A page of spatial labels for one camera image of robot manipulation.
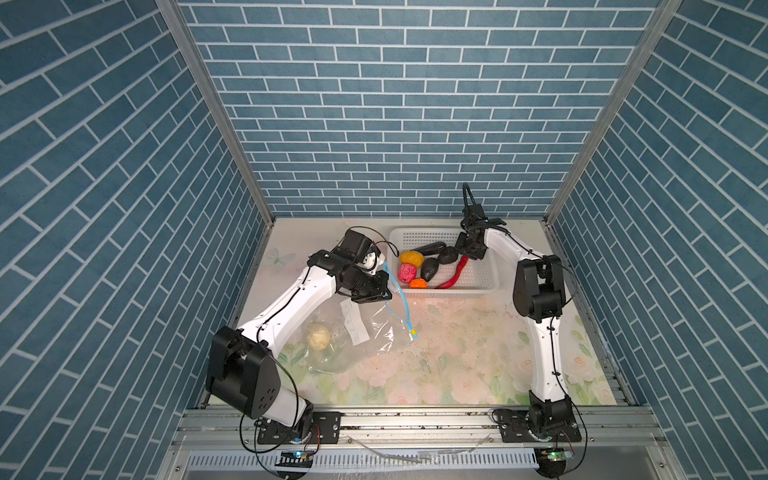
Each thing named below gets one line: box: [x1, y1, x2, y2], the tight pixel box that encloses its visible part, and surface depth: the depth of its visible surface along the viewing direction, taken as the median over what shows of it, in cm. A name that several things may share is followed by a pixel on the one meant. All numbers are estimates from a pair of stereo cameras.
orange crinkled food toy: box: [409, 278, 427, 289], surface depth 98 cm
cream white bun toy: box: [308, 324, 331, 351], surface depth 86 cm
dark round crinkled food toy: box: [437, 246, 459, 265], surface depth 107 cm
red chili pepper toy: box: [435, 255, 468, 289], surface depth 106 cm
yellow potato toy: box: [400, 251, 425, 268], surface depth 104 cm
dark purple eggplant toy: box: [410, 242, 447, 256], surface depth 106 cm
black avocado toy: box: [420, 257, 439, 282], surface depth 104 cm
